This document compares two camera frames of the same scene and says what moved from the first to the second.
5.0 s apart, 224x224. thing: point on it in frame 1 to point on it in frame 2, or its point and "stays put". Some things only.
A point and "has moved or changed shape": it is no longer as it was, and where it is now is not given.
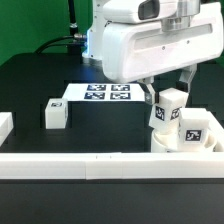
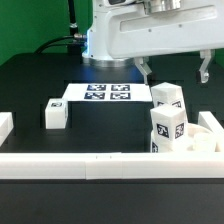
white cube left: [56, 113] stays put
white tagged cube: [193, 129] to [168, 124]
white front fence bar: [113, 165] stays put
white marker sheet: [104, 92] stays put
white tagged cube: [165, 113] has moved or changed shape
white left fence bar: [6, 125] stays put
